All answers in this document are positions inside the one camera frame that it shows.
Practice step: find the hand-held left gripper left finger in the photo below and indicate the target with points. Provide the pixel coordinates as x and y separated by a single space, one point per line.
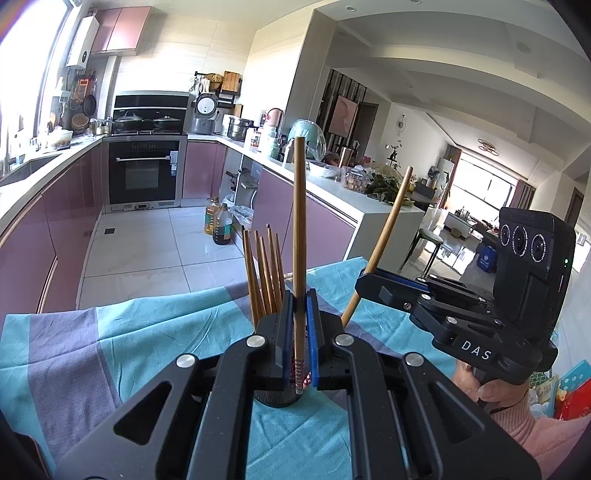
290 332

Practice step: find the colourful boxes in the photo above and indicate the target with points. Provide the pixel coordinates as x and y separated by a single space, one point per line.
565 392

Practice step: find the brown window curtain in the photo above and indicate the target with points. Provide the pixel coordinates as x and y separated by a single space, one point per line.
522 194

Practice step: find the green kitchen appliance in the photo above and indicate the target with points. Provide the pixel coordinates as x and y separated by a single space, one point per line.
311 138

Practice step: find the steel faucet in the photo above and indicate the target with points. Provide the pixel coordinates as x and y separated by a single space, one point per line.
6 147

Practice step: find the black built-in oven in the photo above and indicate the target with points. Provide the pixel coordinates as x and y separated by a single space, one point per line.
143 175

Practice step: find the leafy green vegetables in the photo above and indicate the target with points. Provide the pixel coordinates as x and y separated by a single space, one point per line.
385 187

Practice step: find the pink lower corner cabinet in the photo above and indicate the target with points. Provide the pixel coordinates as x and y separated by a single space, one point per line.
203 168

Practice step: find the pink kettle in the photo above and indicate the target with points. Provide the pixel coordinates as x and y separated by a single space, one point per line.
274 117

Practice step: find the pink lower cabinet long row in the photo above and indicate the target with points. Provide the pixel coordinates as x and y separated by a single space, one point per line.
60 221

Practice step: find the steel stock pot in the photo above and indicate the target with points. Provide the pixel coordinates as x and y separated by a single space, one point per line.
240 128

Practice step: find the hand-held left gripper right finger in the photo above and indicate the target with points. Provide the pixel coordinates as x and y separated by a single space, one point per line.
314 332

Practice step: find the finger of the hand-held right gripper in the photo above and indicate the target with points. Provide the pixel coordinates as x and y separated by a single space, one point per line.
397 278
438 314

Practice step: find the black mesh chopstick holder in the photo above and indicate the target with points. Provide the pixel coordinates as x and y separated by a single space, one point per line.
272 399

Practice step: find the pink island cabinet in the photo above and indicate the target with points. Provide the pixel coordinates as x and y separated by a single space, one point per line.
323 230

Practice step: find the clear plastic food container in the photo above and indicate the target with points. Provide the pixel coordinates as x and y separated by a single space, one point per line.
355 181

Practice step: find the dark cooking oil bottle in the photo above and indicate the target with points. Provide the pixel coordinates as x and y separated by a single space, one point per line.
221 226

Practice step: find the round ceiling lamp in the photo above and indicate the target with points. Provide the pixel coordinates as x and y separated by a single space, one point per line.
487 145

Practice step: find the dark brown object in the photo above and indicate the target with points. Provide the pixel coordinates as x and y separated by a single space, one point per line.
21 452

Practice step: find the kitchen sink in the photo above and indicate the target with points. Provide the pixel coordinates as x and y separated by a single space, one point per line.
27 168

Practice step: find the person's right forearm pink sleeve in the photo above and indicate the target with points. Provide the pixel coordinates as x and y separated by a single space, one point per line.
540 438

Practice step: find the yellow cooking oil bottle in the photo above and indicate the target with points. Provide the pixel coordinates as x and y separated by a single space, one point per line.
210 217

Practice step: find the black wok with lid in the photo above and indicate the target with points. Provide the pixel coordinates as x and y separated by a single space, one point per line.
128 122

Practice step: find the framed wall picture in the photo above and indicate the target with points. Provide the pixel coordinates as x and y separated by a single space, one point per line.
345 115

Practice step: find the black pot with lid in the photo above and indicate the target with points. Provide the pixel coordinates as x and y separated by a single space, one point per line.
166 123

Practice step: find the person's right hand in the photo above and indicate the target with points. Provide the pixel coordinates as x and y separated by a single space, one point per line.
501 394

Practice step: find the wall rack with pans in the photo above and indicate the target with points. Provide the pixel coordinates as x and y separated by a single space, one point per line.
81 99

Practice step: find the pink upper wall cabinet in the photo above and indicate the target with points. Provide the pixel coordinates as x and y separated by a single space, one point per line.
120 30

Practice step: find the white water heater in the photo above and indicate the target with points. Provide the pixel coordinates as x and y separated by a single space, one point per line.
83 37

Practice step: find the teal and grey tablecloth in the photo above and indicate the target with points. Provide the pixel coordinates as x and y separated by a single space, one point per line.
138 332

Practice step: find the green cushioned stool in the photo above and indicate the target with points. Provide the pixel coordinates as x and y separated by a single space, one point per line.
427 237

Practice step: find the bunch of wooden chopsticks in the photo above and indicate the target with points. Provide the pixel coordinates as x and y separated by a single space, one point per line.
249 267

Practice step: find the silver rice cooker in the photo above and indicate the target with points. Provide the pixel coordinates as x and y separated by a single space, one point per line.
204 113

